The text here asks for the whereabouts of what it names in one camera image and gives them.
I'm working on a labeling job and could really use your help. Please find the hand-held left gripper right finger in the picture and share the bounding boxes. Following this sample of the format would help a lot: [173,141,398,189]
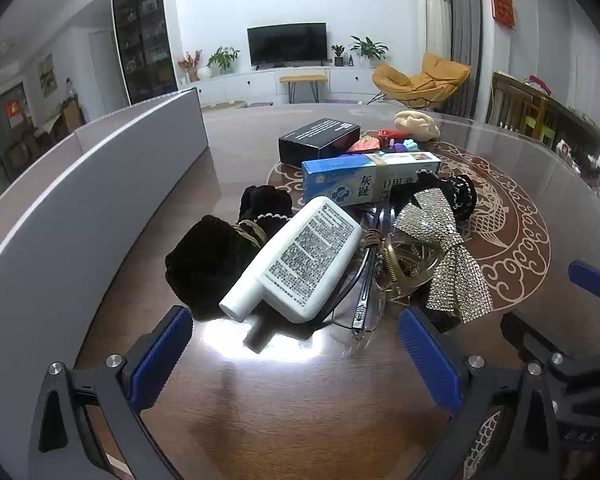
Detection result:
[397,307,563,480]

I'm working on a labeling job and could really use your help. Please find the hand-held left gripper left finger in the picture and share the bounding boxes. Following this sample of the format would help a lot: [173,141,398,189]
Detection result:
[27,305,196,480]

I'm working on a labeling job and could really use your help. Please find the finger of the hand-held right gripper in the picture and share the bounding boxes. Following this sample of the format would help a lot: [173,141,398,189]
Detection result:
[500,311,600,386]
[568,259,600,311]

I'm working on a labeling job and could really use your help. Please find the clear eyeglasses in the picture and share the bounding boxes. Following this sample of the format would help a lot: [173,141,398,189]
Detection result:
[330,207,398,346]

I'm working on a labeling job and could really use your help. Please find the black velvet pouch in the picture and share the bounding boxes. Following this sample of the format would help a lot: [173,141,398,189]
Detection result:
[165,185,294,322]

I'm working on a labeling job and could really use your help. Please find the rhinestone bow hair clip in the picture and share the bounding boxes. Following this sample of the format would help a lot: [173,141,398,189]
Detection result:
[387,172,496,323]

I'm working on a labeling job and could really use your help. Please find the black beaded hair tie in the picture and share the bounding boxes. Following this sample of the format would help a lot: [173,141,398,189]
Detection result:
[440,174,478,223]

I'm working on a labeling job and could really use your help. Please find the white plastic bottle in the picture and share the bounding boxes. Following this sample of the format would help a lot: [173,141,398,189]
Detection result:
[219,196,363,323]

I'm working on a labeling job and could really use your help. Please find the grey storage box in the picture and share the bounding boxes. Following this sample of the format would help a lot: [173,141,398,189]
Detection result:
[0,86,211,441]

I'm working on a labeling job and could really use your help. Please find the blue white medicine box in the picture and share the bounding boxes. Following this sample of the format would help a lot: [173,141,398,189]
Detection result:
[300,151,442,207]

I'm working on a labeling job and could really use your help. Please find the pink red candy packet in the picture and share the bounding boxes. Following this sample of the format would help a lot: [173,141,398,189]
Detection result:
[347,137,383,155]

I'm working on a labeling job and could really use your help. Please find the cream knit glove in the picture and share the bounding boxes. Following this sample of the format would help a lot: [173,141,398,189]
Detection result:
[395,110,441,142]

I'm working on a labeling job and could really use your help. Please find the black cardboard box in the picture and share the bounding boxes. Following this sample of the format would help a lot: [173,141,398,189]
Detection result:
[278,118,362,168]

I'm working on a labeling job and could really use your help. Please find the brown patterned wooden desktop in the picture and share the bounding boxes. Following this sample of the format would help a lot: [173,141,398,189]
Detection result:
[75,100,600,480]

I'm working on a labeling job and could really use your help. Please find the green stool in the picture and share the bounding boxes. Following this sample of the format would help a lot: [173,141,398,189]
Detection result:
[525,114,556,147]

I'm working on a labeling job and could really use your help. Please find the wooden side table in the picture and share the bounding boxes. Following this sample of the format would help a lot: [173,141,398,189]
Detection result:
[485,72,600,156]

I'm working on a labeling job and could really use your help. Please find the yellow lounge chair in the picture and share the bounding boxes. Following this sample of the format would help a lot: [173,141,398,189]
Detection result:
[371,52,472,111]

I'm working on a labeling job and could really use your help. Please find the grey curtain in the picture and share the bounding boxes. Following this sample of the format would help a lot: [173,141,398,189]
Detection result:
[432,0,483,116]

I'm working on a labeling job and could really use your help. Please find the white television cabinet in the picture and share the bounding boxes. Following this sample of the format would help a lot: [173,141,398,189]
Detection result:
[182,65,396,106]

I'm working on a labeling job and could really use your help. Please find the red door poster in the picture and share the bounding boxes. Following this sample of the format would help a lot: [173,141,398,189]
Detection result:
[5,99,26,128]

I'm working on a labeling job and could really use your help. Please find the red flower vase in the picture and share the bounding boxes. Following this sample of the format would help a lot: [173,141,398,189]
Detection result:
[178,50,203,83]

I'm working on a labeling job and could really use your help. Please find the green potted plant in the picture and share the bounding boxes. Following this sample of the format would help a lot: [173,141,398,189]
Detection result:
[207,46,241,77]

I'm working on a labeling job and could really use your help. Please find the white standing air conditioner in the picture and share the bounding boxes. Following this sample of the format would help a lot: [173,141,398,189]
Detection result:
[415,0,453,61]

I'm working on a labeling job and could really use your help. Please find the wooden bench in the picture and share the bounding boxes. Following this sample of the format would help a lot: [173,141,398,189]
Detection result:
[279,75,327,104]

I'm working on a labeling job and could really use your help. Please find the large leafy potted plant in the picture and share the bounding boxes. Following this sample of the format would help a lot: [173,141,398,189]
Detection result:
[349,36,389,68]

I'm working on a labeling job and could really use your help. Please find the dark glass display cabinet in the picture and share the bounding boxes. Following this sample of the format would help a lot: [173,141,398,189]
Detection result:
[111,0,180,107]

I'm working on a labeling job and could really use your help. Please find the black television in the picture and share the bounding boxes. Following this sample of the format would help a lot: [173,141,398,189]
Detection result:
[247,22,328,67]

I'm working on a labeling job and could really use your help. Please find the red wall poster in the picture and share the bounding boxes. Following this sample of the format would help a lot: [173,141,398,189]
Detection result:
[490,0,517,29]

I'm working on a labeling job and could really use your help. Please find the framed wall painting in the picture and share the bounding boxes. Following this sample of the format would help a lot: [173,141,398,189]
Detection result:
[38,55,57,95]

